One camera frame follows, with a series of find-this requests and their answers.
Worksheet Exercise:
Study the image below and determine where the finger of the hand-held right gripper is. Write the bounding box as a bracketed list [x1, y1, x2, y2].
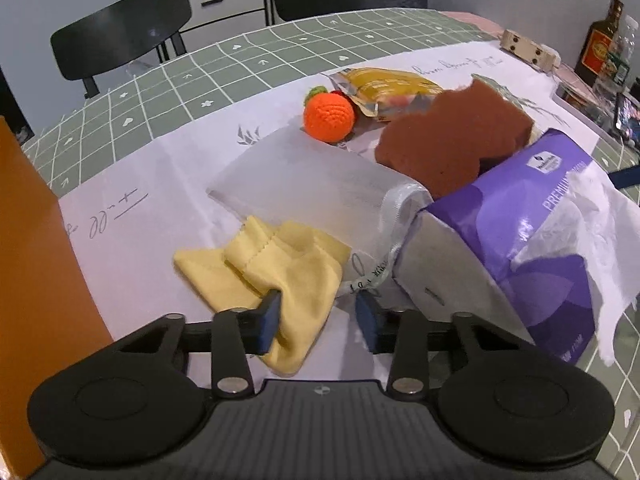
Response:
[614, 162, 640, 190]

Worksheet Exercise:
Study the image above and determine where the clear plastic bottle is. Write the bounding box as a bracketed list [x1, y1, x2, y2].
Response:
[597, 15, 640, 106]

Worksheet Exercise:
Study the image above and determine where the purple tissue pack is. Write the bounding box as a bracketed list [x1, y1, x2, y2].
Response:
[392, 127, 640, 368]

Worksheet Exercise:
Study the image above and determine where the frosted pouch with ribbon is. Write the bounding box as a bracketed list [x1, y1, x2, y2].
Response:
[206, 127, 432, 306]

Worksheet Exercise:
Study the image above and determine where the brown glass bottle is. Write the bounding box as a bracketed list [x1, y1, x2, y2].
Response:
[574, 0, 627, 83]

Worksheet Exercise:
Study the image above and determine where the brown sponge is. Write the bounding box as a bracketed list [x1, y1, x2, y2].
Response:
[375, 75, 536, 201]

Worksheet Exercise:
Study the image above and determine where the orange cardboard box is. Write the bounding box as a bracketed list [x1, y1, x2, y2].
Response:
[0, 115, 116, 478]

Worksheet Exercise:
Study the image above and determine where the orange crochet ball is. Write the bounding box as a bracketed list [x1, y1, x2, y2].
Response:
[302, 86, 358, 141]

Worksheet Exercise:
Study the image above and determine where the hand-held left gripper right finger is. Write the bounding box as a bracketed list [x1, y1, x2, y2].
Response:
[355, 291, 533, 400]

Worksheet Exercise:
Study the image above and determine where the white paper sheet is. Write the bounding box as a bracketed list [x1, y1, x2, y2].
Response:
[57, 40, 616, 396]

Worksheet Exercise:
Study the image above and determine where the green checked tablecloth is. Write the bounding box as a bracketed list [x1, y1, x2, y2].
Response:
[20, 7, 640, 480]

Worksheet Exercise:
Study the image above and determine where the yellow snack packet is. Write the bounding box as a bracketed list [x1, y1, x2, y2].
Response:
[320, 66, 446, 123]

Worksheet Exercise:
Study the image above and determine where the wooden block with holes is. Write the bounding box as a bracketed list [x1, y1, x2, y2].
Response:
[501, 29, 548, 66]

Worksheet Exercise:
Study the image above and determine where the yellow cloth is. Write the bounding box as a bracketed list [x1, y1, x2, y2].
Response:
[173, 215, 351, 376]

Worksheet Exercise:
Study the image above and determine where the dark printed box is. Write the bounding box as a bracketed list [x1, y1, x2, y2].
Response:
[612, 92, 640, 148]

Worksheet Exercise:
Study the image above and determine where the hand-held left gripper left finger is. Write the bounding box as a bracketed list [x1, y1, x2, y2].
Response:
[102, 290, 283, 400]

